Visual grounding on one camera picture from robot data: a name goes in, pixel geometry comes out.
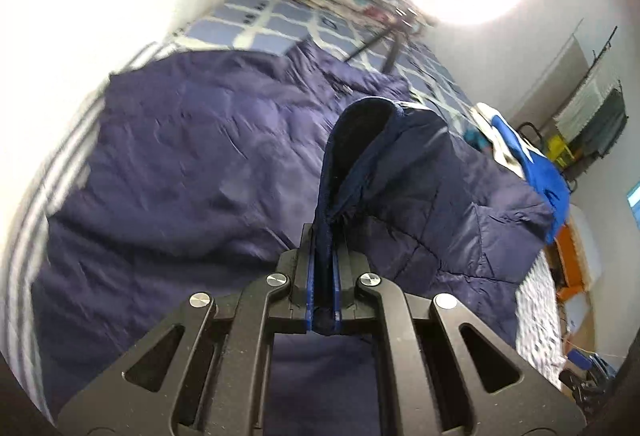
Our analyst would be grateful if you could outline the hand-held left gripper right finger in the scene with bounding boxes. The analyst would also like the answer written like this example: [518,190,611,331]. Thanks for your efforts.
[330,241,588,436]

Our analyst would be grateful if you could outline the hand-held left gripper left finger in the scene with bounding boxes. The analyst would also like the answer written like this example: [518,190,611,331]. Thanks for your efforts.
[52,222,321,436]

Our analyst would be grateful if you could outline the navy puffer jacket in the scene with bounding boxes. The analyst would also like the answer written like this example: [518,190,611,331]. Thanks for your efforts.
[30,39,556,436]

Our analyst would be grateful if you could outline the dark hanging clothes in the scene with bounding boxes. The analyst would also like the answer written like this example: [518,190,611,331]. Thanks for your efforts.
[582,86,628,158]

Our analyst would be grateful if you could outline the black clothes rack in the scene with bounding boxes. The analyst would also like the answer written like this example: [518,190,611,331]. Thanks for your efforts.
[517,26,628,192]

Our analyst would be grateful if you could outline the teal cloth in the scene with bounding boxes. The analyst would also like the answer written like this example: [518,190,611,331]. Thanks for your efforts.
[464,129,490,153]

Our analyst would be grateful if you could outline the orange cloth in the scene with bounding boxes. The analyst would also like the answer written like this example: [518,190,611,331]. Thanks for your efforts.
[547,223,596,303]

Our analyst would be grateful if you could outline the blue and white garment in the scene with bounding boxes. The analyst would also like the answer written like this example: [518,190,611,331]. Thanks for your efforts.
[470,102,571,244]

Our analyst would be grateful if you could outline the black tripod stand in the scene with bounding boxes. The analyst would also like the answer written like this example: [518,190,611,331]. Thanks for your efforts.
[345,14,426,73]

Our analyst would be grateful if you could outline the white cushion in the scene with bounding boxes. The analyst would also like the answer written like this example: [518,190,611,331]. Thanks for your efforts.
[570,206,607,288]

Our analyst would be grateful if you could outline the yellow box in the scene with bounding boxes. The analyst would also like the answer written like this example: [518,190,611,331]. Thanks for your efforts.
[547,136,577,168]

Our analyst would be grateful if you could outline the blue checkered bed sheet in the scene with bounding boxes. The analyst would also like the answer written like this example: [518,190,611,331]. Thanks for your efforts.
[170,0,481,127]

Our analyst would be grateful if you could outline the blue striped bed sheet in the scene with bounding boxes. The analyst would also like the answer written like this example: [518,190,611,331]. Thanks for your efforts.
[5,41,568,422]

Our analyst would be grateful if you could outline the white leaning board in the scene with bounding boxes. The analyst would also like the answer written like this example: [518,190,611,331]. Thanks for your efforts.
[510,19,592,132]

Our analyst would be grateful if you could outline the green striped towel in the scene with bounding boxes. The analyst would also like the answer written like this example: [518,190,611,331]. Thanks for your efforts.
[554,66,621,138]

